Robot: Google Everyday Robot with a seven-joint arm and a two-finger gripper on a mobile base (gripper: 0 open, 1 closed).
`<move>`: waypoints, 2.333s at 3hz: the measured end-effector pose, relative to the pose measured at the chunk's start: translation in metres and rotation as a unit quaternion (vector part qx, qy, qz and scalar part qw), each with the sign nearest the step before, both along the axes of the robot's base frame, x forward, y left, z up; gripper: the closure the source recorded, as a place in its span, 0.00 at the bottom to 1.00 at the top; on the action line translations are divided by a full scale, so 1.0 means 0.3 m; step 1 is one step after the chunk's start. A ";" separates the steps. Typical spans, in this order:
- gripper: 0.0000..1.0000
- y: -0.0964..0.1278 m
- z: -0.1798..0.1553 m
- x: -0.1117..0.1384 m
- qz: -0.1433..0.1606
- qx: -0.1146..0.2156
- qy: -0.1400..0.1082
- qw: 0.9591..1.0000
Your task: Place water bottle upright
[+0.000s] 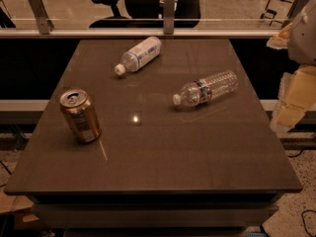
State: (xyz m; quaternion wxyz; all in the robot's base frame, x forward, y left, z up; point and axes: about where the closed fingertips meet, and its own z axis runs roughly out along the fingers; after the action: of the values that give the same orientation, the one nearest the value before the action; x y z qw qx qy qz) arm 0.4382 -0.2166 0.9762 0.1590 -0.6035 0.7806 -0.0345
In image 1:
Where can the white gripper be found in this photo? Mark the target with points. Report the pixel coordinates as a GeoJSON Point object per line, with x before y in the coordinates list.
{"type": "Point", "coordinates": [303, 39]}

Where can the clear bottle red label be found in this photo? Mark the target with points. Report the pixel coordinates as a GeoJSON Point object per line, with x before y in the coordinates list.
{"type": "Point", "coordinates": [206, 89]}

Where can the clear bottle white label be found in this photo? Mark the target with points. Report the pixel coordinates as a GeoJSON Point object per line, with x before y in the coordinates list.
{"type": "Point", "coordinates": [138, 56]}

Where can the yellow black cart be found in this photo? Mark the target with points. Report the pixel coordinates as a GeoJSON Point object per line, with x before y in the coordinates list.
{"type": "Point", "coordinates": [277, 10]}

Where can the brown table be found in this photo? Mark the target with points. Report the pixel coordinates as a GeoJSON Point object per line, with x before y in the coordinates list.
{"type": "Point", "coordinates": [155, 164]}

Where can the black office chair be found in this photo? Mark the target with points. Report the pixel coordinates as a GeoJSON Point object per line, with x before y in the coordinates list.
{"type": "Point", "coordinates": [148, 14]}

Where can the gold soda can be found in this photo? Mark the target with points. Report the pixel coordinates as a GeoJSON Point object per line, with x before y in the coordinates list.
{"type": "Point", "coordinates": [79, 112]}

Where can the glass railing panel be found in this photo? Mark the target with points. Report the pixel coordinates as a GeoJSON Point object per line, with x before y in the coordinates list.
{"type": "Point", "coordinates": [80, 14]}

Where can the cardboard box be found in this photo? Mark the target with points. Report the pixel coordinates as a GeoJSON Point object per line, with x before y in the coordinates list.
{"type": "Point", "coordinates": [19, 207]}

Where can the right metal rail bracket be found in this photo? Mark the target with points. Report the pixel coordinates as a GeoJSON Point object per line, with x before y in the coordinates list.
{"type": "Point", "coordinates": [294, 10]}

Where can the metal rail bracket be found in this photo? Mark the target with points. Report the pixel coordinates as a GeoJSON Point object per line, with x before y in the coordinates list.
{"type": "Point", "coordinates": [44, 23]}
{"type": "Point", "coordinates": [168, 17]}
{"type": "Point", "coordinates": [294, 10]}

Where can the middle metal rail bracket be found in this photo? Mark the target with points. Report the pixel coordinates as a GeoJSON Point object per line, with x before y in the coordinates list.
{"type": "Point", "coordinates": [168, 17]}

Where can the left metal rail bracket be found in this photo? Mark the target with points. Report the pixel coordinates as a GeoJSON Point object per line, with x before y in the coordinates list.
{"type": "Point", "coordinates": [44, 23]}

